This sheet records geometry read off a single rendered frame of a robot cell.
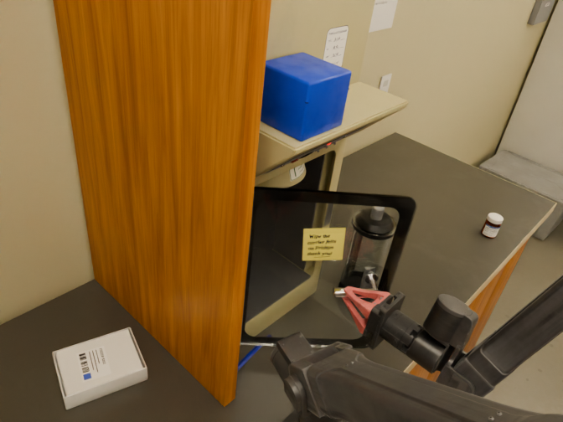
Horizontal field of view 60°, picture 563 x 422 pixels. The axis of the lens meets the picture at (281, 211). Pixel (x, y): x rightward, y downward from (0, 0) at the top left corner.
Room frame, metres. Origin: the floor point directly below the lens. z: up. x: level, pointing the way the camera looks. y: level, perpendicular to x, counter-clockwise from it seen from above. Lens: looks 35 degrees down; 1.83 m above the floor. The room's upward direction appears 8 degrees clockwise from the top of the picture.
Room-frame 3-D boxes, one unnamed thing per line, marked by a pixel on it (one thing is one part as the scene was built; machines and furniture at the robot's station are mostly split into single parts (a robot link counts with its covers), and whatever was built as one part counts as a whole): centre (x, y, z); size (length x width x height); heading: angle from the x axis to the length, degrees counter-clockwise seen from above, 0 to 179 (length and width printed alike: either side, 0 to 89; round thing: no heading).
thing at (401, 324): (0.60, -0.23, 1.20); 0.07 x 0.07 x 0.10; 51
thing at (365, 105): (0.78, -0.06, 1.46); 0.32 x 0.11 x 0.10; 141
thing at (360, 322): (0.65, -0.17, 1.20); 0.09 x 0.07 x 0.07; 51
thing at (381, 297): (0.65, -0.17, 1.19); 0.09 x 0.07 x 0.07; 51
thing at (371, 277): (0.69, -0.16, 1.20); 0.10 x 0.05 x 0.03; 97
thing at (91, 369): (0.62, 0.33, 0.96); 0.16 x 0.12 x 0.04; 125
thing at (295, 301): (0.71, -0.08, 1.19); 0.30 x 0.01 x 0.40; 97
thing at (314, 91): (0.71, -0.01, 1.56); 0.10 x 0.10 x 0.09; 51
